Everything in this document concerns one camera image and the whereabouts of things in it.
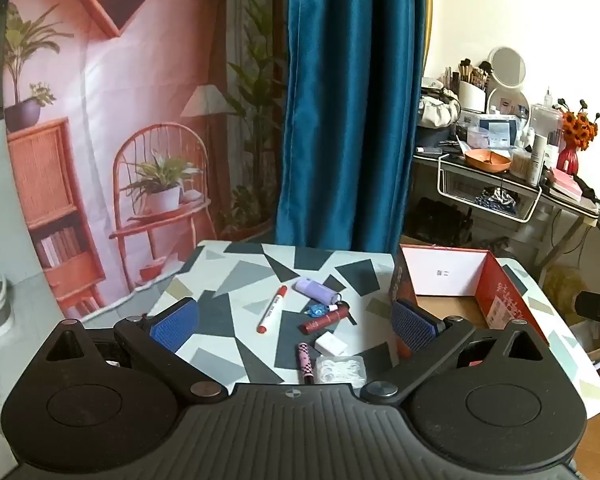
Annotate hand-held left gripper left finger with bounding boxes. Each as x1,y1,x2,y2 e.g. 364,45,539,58
44,297,228,404

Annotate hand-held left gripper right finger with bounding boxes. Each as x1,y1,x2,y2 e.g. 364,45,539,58
360,299,551,406

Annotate red cardboard box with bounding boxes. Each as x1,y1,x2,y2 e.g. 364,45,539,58
387,244,551,368

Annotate small white box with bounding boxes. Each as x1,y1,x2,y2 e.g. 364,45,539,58
314,332,348,356

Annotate clear floss pick box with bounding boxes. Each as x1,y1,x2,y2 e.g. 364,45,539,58
314,355,367,389

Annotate dark red lipstick tube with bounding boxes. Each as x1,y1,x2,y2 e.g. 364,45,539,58
300,301,351,335

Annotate red marker pen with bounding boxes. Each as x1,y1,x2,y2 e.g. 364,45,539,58
256,285,288,335

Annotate small lavender device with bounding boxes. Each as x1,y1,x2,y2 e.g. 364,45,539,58
294,278,343,308

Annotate pink checkered tube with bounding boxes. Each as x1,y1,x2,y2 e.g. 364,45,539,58
295,342,315,386

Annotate yellow plastic bag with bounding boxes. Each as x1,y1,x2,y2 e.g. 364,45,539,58
545,264,589,322

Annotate geometric patterned table cover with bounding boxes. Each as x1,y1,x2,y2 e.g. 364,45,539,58
82,240,600,418

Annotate black bag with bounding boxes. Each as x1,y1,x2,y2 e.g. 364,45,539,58
415,197,474,241

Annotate grey vanity desk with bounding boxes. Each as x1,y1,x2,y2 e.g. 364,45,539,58
411,152,600,281

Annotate pink book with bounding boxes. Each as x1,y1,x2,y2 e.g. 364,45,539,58
550,167,584,201

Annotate dark blue patterned bundle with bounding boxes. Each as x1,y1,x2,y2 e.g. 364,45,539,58
475,187,519,209

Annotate red vase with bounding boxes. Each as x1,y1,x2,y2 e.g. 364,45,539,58
556,146,580,176

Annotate tall white bottle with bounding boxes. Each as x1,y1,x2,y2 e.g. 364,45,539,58
527,133,549,186

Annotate cotton swab container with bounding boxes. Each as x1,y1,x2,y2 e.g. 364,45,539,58
510,147,531,179

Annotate orange bowl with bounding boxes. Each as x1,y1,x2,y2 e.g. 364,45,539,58
464,148,513,172

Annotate orange flowers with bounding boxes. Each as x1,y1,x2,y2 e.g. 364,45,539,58
555,100,600,151

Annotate clear acrylic organizer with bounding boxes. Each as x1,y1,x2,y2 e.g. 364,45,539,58
530,105,564,149

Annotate blue and white box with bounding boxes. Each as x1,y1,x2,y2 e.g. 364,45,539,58
467,114,524,149

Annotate blue curtain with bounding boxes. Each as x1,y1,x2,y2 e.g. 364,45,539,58
274,0,431,256

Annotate small round mirror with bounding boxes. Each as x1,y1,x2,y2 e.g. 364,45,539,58
486,86,531,117

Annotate white brush holder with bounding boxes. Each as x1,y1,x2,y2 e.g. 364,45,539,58
458,80,489,114

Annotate printed room backdrop cloth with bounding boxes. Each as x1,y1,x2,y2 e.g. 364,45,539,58
2,0,291,322

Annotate bunch of makeup brushes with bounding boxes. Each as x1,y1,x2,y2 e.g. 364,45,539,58
457,59,492,87

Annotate large round mirror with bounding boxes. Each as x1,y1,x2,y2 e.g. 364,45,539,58
487,46,527,87

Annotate white wire basket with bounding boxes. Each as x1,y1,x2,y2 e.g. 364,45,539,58
436,154,545,224

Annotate cream drawstring bag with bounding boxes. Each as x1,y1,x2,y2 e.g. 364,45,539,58
418,94,461,129

